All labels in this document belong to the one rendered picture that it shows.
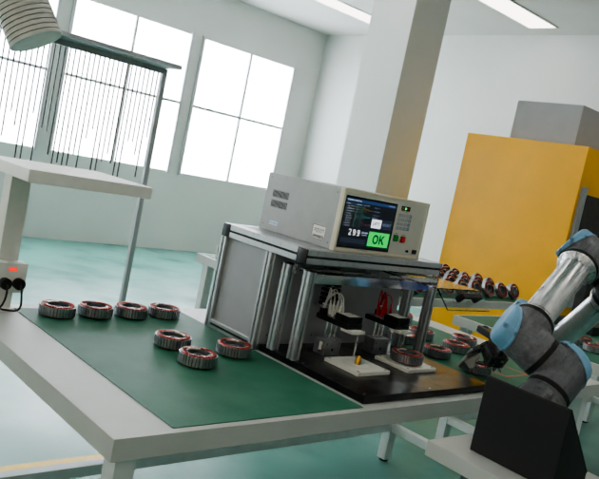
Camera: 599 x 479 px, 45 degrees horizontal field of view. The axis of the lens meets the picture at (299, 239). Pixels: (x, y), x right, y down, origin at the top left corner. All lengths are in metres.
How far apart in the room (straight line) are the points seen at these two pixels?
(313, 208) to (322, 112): 8.06
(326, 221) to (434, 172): 6.63
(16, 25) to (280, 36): 7.96
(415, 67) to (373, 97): 0.44
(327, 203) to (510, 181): 3.91
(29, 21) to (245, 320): 1.13
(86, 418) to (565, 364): 1.15
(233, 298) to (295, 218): 0.34
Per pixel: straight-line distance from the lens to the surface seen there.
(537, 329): 1.95
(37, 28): 2.36
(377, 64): 6.58
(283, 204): 2.49
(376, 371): 2.29
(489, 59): 8.82
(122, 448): 1.55
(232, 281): 2.47
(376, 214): 2.40
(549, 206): 5.93
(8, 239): 2.32
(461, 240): 6.31
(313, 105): 10.58
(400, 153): 6.47
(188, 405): 1.77
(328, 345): 2.38
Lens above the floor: 1.35
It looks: 5 degrees down
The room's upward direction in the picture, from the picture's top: 12 degrees clockwise
